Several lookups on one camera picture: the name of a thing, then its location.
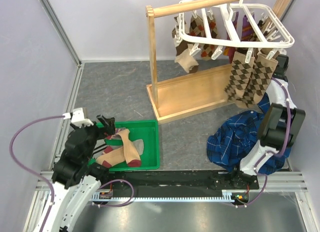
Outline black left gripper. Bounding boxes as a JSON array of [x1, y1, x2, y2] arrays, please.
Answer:
[[71, 114, 116, 161]]

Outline green plastic tray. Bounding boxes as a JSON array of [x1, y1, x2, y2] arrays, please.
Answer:
[[89, 120, 161, 172]]

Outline white plastic clip hanger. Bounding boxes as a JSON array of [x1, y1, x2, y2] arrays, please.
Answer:
[[167, 0, 295, 60]]

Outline beige sock maroon purple stripes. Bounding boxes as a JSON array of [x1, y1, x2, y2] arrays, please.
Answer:
[[105, 127, 127, 140]]

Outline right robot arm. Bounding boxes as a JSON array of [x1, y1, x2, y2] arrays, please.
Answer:
[[229, 55, 306, 189]]

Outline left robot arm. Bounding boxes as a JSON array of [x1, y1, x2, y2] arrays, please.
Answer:
[[34, 115, 116, 231]]

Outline grey sock black stripes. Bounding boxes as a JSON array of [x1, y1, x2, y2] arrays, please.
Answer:
[[103, 139, 144, 155]]

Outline beige sock maroon toe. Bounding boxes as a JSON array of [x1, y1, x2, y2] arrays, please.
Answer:
[[95, 129, 142, 168]]

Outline wooden clothes rack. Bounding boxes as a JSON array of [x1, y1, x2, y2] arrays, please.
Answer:
[[146, 5, 284, 124]]

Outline cream brown striped sock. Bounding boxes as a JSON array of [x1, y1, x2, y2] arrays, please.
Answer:
[[174, 40, 199, 74]]

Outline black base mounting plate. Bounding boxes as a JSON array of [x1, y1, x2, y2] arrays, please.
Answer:
[[106, 170, 260, 190]]

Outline blue plaid shirt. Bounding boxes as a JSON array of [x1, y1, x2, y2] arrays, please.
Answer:
[[206, 93, 293, 176]]

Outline brown argyle sock left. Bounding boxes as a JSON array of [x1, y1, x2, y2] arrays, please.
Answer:
[[224, 52, 255, 102]]

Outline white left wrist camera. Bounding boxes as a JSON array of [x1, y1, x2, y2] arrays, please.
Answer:
[[63, 107, 94, 128]]

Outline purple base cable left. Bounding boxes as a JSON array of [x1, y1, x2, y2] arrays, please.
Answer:
[[92, 179, 135, 208]]

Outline blue slotted cable duct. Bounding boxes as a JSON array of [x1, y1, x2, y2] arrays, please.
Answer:
[[89, 192, 249, 202]]

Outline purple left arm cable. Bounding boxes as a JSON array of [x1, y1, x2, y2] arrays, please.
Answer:
[[9, 114, 73, 232]]

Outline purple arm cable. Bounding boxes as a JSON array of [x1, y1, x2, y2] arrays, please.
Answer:
[[9, 114, 73, 232], [253, 78, 292, 176]]

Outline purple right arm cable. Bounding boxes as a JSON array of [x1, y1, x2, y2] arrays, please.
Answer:
[[253, 78, 292, 176]]

